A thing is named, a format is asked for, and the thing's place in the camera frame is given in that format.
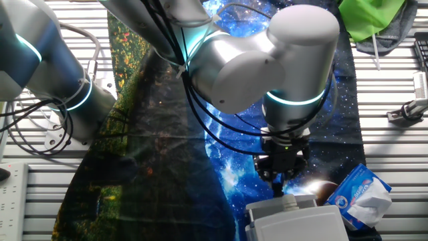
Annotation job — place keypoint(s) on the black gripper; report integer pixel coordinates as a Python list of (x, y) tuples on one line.
[(286, 155)]

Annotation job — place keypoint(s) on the black keyboard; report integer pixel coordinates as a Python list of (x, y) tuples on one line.
[(422, 50)]

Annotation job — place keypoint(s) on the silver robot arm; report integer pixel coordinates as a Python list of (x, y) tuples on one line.
[(301, 43)]

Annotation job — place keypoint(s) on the white power strip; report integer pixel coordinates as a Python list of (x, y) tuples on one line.
[(11, 204)]

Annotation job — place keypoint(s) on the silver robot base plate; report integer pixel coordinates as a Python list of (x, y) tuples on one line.
[(55, 137)]

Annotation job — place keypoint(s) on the white ribbed block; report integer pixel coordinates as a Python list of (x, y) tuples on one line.
[(421, 85)]

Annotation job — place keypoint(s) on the white round knob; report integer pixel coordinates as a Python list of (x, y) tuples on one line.
[(290, 202)]

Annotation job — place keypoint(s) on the white zip tie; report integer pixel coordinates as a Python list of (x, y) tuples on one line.
[(197, 43)]

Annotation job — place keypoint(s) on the white plastic drawer box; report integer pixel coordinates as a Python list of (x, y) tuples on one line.
[(301, 226)]

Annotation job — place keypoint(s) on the blue tissue pack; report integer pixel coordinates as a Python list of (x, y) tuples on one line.
[(354, 194)]

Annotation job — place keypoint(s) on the black plug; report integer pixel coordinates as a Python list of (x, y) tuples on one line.
[(4, 174)]

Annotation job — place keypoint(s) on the grey cloth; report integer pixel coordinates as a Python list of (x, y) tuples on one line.
[(398, 37)]

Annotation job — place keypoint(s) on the galaxy and forest print cloth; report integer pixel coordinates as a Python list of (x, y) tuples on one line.
[(150, 150)]

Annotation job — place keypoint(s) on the green cloth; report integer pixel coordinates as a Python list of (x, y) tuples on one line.
[(368, 16)]

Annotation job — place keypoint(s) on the thin white stick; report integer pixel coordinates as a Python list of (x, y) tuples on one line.
[(376, 50)]

